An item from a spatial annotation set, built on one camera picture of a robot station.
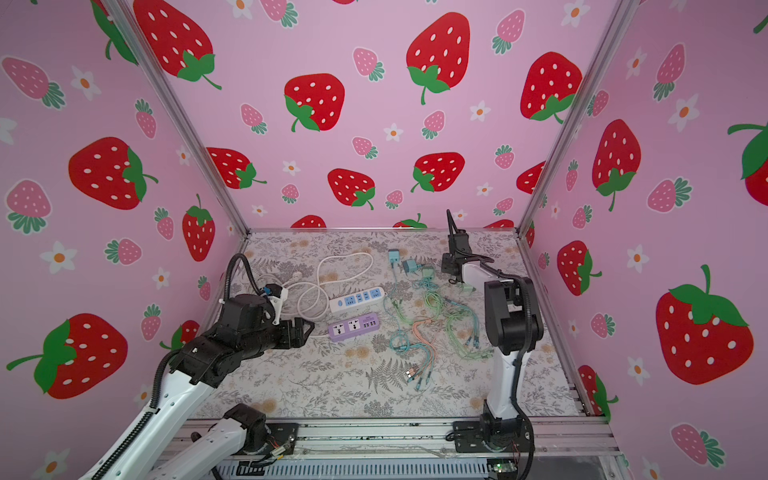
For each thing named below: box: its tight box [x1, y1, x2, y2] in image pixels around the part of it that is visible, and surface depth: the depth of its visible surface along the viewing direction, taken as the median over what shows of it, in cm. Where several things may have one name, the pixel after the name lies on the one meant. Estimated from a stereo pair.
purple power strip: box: [328, 313, 380, 342], surface depth 93 cm
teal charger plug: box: [388, 248, 401, 263], surface depth 113 cm
